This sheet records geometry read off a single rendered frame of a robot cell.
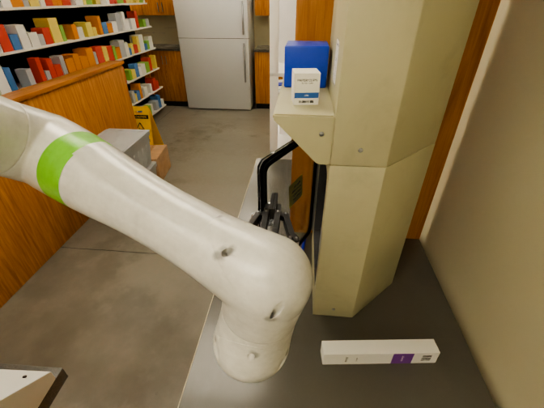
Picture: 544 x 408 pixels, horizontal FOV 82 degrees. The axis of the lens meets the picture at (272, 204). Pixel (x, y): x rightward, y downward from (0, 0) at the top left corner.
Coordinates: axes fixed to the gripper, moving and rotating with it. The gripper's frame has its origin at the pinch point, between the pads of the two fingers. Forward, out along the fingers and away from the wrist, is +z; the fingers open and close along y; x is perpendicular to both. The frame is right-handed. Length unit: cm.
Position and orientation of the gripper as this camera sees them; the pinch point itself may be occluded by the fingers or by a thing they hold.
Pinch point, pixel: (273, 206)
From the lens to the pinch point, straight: 73.4
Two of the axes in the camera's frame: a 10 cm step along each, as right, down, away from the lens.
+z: 0.9, -5.5, 8.3
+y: -10.0, -0.5, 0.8
